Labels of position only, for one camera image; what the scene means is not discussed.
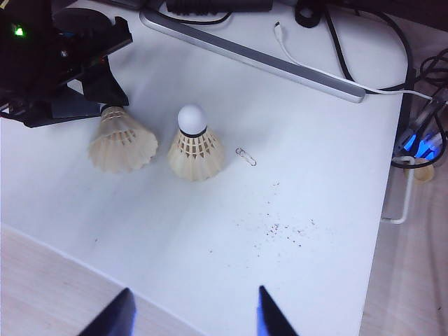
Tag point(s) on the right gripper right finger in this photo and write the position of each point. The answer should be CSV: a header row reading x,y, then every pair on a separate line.
x,y
269,318

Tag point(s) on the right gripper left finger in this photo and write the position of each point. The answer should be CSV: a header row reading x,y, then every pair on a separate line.
x,y
119,318

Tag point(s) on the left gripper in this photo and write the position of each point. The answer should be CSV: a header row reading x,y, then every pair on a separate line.
x,y
52,73

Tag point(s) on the white feather shuttlecock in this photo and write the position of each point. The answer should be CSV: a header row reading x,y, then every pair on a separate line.
x,y
122,143
196,154

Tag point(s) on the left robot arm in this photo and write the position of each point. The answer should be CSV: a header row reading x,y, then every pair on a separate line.
x,y
21,21

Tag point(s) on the blue black computer mouse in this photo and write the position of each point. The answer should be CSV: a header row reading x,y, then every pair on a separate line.
x,y
82,21

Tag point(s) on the white raised desk board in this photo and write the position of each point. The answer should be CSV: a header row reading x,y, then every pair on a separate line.
x,y
210,227

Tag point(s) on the metal paper clip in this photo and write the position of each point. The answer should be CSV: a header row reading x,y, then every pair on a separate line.
x,y
246,157

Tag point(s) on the silver monitor stand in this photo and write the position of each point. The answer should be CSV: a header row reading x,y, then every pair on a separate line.
x,y
262,57

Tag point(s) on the white bent tube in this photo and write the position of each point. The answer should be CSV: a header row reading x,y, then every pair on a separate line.
x,y
407,192

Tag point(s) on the blue lit usb hub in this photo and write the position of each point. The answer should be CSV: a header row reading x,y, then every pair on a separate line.
x,y
425,147

